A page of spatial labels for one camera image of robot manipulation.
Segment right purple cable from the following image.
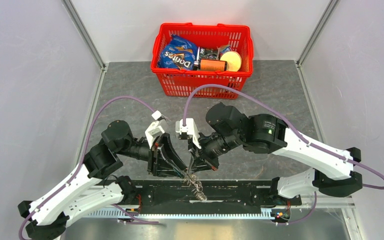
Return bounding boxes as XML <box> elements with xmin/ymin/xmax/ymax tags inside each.
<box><xmin>182</xmin><ymin>84</ymin><xmax>384</xmax><ymax>226</ymax></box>

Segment blue Doritos chip bag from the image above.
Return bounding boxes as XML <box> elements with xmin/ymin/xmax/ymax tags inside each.
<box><xmin>157</xmin><ymin>35</ymin><xmax>198</xmax><ymax>71</ymax></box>

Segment red plastic shopping basket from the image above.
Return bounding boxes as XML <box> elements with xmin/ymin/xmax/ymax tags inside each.
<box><xmin>150</xmin><ymin>22</ymin><xmax>255</xmax><ymax>100</ymax></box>

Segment slotted metal cable duct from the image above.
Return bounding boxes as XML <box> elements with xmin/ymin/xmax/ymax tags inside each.
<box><xmin>76</xmin><ymin>205</ymin><xmax>307</xmax><ymax>220</ymax></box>

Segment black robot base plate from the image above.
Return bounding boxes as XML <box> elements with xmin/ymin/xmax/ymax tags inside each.
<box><xmin>116</xmin><ymin>179</ymin><xmax>303</xmax><ymax>215</ymax></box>

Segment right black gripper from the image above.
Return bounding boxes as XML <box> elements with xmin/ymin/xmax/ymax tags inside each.
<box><xmin>188</xmin><ymin>130</ymin><xmax>243</xmax><ymax>173</ymax></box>

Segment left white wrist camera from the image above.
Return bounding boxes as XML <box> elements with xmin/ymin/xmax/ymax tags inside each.
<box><xmin>144</xmin><ymin>110</ymin><xmax>168</xmax><ymax>149</ymax></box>

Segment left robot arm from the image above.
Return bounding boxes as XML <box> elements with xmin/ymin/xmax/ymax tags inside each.
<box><xmin>18</xmin><ymin>120</ymin><xmax>187</xmax><ymax>240</ymax></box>

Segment right aluminium frame post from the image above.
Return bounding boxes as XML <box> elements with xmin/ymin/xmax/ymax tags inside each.
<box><xmin>296</xmin><ymin>0</ymin><xmax>340</xmax><ymax>68</ymax></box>

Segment dark printed snack packet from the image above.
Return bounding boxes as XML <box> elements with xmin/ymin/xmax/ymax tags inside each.
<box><xmin>196</xmin><ymin>47</ymin><xmax>219</xmax><ymax>61</ymax></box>

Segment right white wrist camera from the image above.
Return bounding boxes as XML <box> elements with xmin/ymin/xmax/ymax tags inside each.
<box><xmin>175</xmin><ymin>118</ymin><xmax>202</xmax><ymax>149</ymax></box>

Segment orange can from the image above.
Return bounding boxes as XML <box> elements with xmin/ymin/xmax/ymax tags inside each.
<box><xmin>198</xmin><ymin>59</ymin><xmax>228</xmax><ymax>72</ymax></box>

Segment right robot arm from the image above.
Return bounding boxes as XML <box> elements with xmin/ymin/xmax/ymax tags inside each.
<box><xmin>176</xmin><ymin>103</ymin><xmax>363</xmax><ymax>205</ymax></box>

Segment aluminium frame post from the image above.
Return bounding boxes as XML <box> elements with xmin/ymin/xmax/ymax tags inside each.
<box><xmin>61</xmin><ymin>0</ymin><xmax>106</xmax><ymax>70</ymax></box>
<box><xmin>296</xmin><ymin>0</ymin><xmax>340</xmax><ymax>68</ymax></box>

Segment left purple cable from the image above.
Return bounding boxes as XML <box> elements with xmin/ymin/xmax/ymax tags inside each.
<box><xmin>18</xmin><ymin>96</ymin><xmax>156</xmax><ymax>240</ymax></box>

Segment left aluminium frame post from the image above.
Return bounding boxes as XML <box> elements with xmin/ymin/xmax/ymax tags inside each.
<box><xmin>61</xmin><ymin>0</ymin><xmax>106</xmax><ymax>70</ymax></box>

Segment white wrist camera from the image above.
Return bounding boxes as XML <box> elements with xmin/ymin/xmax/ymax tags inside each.
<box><xmin>175</xmin><ymin>118</ymin><xmax>202</xmax><ymax>149</ymax></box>
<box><xmin>144</xmin><ymin>110</ymin><xmax>168</xmax><ymax>149</ymax></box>

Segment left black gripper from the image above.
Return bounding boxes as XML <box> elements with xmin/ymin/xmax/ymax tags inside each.
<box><xmin>117</xmin><ymin>132</ymin><xmax>189</xmax><ymax>179</ymax></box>

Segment round yellow lid container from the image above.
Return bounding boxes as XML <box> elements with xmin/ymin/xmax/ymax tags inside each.
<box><xmin>220</xmin><ymin>51</ymin><xmax>242</xmax><ymax>72</ymax></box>

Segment purple cable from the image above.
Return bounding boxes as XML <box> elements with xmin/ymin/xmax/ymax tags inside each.
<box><xmin>18</xmin><ymin>96</ymin><xmax>156</xmax><ymax>240</ymax></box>
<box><xmin>182</xmin><ymin>84</ymin><xmax>384</xmax><ymax>226</ymax></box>

